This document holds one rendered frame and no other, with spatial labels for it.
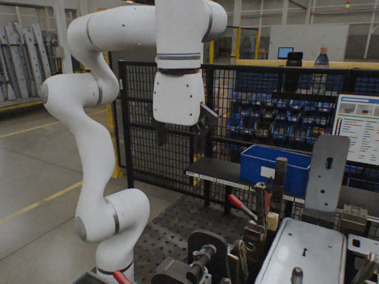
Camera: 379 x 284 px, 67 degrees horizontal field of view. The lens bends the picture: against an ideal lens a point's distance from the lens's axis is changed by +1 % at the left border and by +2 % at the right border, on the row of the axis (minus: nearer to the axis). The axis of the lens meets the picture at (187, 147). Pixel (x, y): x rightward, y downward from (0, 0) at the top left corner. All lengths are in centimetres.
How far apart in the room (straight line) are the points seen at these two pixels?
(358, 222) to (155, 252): 88
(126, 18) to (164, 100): 19
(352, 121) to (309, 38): 600
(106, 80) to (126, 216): 41
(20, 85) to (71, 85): 757
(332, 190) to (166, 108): 82
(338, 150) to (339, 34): 621
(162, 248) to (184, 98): 107
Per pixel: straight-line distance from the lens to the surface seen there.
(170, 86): 56
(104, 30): 70
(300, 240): 113
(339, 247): 115
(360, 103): 141
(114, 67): 349
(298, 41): 741
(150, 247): 152
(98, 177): 87
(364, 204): 140
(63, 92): 86
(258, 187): 96
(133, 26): 66
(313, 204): 127
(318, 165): 120
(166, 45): 54
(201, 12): 57
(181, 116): 56
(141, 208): 93
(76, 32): 82
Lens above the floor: 165
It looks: 20 degrees down
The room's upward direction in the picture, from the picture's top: straight up
